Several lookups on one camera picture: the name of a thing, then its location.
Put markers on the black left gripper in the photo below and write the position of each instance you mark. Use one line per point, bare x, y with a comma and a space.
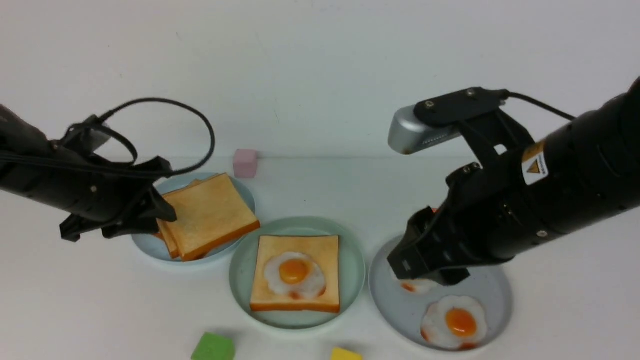
115, 204

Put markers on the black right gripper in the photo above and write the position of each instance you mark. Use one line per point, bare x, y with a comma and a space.
484, 220

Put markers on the fried egg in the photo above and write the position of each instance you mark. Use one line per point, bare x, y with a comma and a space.
295, 275
454, 323
417, 286

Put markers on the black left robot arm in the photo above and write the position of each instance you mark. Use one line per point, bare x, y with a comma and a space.
24, 143

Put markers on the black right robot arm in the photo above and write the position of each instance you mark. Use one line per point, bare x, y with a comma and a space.
540, 174

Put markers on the light blue bread plate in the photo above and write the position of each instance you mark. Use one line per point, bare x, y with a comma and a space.
155, 249

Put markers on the grey egg plate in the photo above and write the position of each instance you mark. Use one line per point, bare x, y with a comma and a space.
404, 311

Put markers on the mint green centre plate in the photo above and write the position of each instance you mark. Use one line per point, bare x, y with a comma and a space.
352, 273

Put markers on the pink foam cube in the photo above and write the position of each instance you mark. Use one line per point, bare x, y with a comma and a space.
245, 163

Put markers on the yellow foam cube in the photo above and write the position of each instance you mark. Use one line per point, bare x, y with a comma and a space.
339, 353

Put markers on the green foam cube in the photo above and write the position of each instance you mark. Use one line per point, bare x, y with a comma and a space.
213, 346

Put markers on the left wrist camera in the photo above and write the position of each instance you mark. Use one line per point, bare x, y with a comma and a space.
92, 133

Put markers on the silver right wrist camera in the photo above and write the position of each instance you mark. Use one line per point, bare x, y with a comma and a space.
437, 120

